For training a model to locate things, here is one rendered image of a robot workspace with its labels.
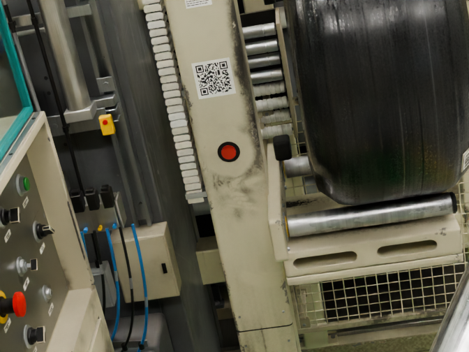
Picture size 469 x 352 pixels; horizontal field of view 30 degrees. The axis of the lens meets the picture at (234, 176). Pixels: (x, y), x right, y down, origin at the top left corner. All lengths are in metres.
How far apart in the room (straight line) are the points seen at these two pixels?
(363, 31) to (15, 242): 0.68
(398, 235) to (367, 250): 0.07
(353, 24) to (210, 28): 0.32
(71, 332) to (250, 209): 0.47
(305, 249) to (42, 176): 0.54
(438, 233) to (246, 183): 0.40
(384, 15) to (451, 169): 0.32
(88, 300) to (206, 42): 0.54
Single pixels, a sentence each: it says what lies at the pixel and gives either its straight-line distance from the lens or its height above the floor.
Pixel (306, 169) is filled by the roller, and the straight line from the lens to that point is 2.02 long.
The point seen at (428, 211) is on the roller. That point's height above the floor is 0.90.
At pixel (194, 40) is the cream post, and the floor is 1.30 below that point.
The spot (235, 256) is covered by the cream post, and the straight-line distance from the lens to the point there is 1.90.
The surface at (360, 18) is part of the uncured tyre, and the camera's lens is 1.52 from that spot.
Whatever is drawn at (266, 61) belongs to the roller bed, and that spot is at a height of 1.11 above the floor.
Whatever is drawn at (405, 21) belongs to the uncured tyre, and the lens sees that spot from 1.52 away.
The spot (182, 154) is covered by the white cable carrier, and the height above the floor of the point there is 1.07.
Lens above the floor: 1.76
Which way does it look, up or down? 25 degrees down
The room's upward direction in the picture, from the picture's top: 11 degrees counter-clockwise
